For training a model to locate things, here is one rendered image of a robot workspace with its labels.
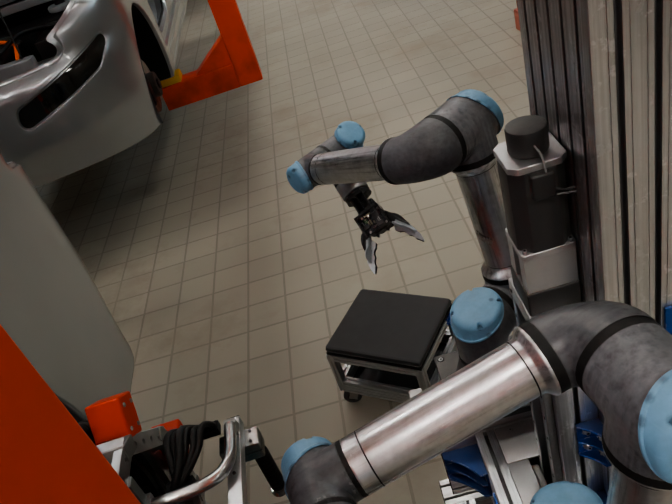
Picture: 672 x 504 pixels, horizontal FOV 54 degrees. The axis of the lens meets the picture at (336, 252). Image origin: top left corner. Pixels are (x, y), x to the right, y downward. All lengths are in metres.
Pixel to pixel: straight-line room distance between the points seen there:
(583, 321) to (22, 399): 0.59
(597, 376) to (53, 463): 0.55
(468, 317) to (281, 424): 1.51
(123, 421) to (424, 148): 0.81
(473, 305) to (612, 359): 0.71
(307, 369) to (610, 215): 2.19
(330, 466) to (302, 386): 2.09
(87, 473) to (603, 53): 0.67
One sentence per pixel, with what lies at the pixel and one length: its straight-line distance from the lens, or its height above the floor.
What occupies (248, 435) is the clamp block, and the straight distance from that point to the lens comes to 1.51.
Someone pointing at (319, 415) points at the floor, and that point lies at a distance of 2.78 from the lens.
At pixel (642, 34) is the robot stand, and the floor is 1.70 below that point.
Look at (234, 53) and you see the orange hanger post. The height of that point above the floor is 0.75.
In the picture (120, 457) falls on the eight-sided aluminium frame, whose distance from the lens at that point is 1.39.
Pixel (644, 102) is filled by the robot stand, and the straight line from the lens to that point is 0.88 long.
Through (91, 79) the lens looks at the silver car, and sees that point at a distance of 3.57.
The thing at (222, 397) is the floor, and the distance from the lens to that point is 3.05.
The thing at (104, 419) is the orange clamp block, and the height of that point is 1.14.
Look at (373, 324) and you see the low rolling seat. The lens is 2.55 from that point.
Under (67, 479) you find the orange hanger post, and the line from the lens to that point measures 0.55.
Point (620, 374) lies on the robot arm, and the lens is 0.78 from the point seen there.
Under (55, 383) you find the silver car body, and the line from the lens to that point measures 1.72.
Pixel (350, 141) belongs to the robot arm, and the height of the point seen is 1.32.
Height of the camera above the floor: 2.03
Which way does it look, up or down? 35 degrees down
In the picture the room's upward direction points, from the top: 19 degrees counter-clockwise
